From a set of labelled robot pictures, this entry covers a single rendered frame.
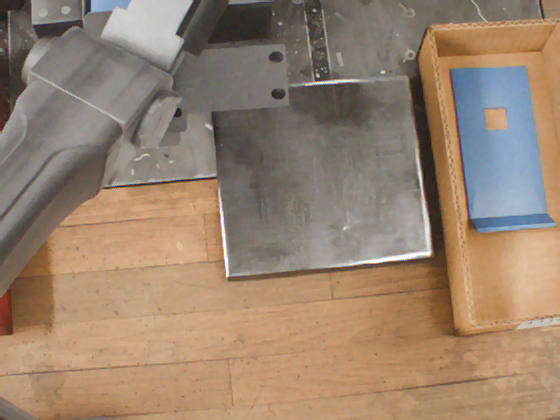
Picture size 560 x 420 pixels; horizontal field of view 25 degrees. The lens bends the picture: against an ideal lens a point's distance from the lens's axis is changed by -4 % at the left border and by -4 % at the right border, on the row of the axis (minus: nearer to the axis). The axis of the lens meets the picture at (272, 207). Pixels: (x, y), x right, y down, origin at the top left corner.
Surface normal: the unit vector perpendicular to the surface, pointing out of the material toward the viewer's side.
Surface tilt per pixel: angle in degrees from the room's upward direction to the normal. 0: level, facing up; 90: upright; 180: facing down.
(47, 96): 26
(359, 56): 0
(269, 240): 0
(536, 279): 0
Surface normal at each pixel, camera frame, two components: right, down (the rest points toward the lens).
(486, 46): 0.10, 0.96
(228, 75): 0.10, 0.20
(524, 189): 0.03, -0.25
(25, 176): 0.24, -0.59
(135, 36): -0.15, 0.07
